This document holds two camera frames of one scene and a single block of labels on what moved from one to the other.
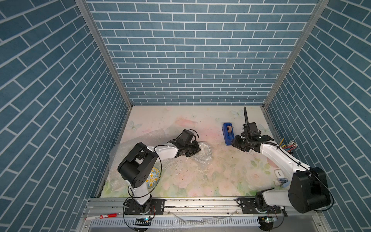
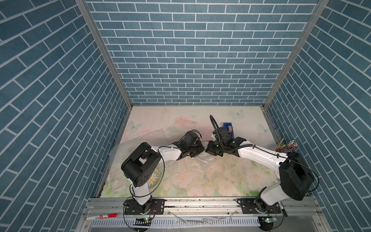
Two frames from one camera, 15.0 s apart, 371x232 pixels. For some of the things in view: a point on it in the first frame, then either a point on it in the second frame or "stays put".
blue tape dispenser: x=228 y=137 stays put
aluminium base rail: x=179 y=208 stays put
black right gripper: x=235 y=143 to x=208 y=148
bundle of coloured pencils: x=289 y=146 stays put
